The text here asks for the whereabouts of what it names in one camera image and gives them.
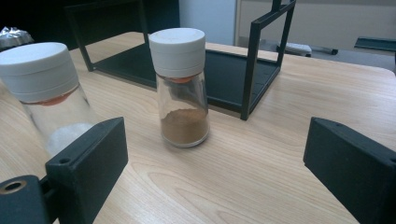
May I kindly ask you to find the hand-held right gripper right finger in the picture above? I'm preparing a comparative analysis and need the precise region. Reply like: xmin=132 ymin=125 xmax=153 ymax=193
xmin=303 ymin=117 xmax=396 ymax=224

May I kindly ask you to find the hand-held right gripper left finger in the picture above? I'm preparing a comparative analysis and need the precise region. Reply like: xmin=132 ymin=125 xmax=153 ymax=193
xmin=45 ymin=117 xmax=129 ymax=224

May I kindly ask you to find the white-lid jar with brown powder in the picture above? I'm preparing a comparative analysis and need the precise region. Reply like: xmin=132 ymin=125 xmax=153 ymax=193
xmin=148 ymin=27 xmax=210 ymax=148

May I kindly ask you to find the white-lid jar with white powder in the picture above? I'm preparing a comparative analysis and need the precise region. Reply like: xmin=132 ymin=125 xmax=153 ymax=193
xmin=0 ymin=41 xmax=98 ymax=158

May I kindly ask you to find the black metal rack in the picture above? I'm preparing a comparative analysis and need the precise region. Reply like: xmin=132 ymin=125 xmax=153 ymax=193
xmin=64 ymin=0 xmax=297 ymax=121

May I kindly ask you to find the dark tray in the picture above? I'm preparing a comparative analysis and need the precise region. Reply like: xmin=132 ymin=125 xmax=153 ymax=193
xmin=354 ymin=35 xmax=396 ymax=53

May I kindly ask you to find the white device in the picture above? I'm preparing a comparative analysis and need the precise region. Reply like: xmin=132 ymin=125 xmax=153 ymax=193
xmin=284 ymin=42 xmax=313 ymax=58

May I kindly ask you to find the beige cabinet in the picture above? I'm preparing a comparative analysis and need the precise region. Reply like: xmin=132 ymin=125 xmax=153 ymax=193
xmin=236 ymin=0 xmax=396 ymax=43

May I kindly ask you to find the black curtain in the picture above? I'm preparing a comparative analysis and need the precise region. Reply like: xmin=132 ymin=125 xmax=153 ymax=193
xmin=0 ymin=0 xmax=180 ymax=51

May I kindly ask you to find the white partition panel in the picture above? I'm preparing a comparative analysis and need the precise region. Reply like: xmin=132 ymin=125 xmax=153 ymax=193
xmin=178 ymin=0 xmax=238 ymax=47

